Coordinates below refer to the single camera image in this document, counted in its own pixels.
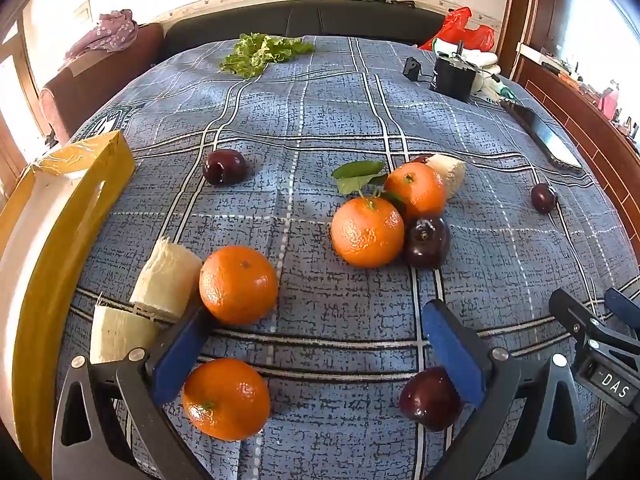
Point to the small black block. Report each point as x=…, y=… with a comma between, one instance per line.
x=412, y=67

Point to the pink floral cloth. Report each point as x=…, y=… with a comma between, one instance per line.
x=107, y=32

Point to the wooden framed window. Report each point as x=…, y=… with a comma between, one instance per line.
x=20, y=110

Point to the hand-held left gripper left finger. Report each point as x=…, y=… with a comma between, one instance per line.
x=180, y=355

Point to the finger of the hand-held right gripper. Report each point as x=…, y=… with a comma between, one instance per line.
x=575, y=317
x=625, y=307

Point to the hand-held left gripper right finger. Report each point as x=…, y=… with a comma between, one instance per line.
x=452, y=350

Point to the black box device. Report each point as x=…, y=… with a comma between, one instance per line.
x=452, y=80

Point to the wooden cabinet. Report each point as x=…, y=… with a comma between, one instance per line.
x=590, y=130

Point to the blue plaid blanket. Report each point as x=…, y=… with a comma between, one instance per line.
x=325, y=110

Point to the brown armchair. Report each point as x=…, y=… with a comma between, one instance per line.
x=95, y=85

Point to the orange with green leaves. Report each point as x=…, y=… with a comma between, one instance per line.
x=367, y=232

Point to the dark red plum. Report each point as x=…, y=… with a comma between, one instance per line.
x=544, y=197
x=224, y=166
x=431, y=405
x=426, y=241

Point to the yellow cardboard box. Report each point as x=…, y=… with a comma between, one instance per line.
x=107, y=165

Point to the black padded headboard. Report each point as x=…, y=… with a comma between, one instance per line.
x=300, y=20

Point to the red plastic bag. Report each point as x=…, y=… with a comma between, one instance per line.
x=460, y=30

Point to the green lettuce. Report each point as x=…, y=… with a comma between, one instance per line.
x=260, y=52

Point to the peeled sugarcane piece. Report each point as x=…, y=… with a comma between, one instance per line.
x=450, y=172
x=120, y=335
x=165, y=280

